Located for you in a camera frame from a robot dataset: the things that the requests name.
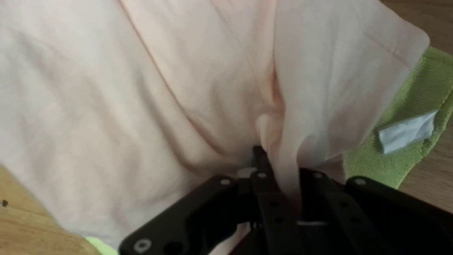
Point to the yellow-green cloth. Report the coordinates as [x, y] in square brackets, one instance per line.
[426, 93]

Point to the peach shirt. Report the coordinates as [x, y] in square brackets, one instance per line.
[118, 93]

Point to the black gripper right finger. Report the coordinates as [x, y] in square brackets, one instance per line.
[377, 221]

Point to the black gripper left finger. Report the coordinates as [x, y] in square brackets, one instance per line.
[222, 221]

